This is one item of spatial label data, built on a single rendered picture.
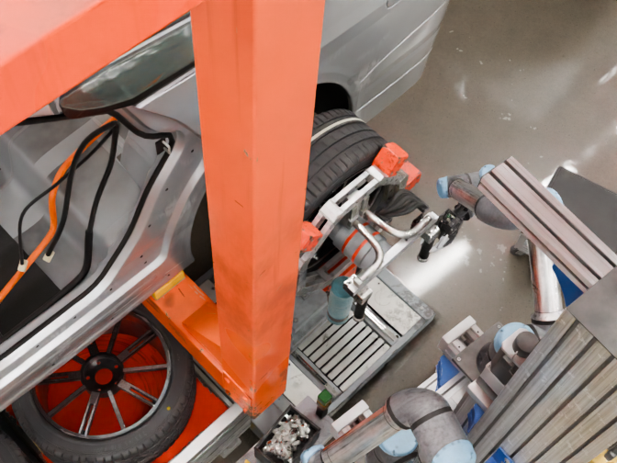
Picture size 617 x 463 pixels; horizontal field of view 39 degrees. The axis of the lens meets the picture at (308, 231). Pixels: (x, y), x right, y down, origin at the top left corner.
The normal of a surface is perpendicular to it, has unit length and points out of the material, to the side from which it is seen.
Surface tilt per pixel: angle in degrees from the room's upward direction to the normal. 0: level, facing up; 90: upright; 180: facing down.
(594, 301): 0
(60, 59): 90
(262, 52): 90
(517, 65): 0
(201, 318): 36
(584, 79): 0
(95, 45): 90
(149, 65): 58
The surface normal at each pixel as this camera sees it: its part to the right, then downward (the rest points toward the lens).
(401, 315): 0.06, -0.48
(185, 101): 0.70, 0.55
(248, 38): -0.71, 0.59
